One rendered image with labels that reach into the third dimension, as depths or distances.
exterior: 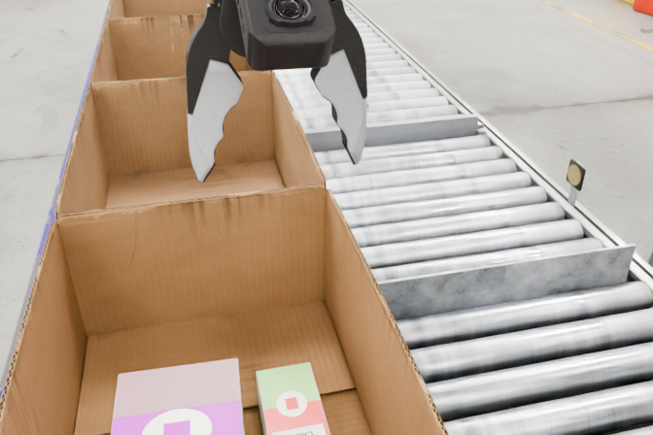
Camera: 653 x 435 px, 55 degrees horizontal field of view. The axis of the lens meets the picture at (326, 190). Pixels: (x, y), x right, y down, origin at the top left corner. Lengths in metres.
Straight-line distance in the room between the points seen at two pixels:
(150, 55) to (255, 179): 0.49
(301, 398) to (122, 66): 0.99
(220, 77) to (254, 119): 0.66
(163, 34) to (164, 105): 0.39
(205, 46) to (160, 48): 1.03
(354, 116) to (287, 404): 0.29
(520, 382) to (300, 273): 0.35
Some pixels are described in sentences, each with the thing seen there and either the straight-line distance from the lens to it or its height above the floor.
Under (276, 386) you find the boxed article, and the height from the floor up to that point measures 0.93.
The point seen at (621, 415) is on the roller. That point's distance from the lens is 0.94.
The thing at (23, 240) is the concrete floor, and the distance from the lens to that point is 2.72.
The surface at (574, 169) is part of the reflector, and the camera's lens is 1.30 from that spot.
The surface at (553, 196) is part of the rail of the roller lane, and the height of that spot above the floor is 0.74.
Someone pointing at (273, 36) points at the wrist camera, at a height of 1.31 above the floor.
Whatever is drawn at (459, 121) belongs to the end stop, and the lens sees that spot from 1.56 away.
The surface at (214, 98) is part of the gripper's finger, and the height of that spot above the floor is 1.24.
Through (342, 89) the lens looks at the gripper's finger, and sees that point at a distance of 0.43.
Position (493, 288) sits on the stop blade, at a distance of 1.03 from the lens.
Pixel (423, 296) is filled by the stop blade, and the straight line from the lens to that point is 0.99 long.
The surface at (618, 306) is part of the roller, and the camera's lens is 1.11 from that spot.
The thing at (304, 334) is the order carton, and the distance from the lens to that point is 0.74.
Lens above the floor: 1.39
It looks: 30 degrees down
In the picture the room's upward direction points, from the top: straight up
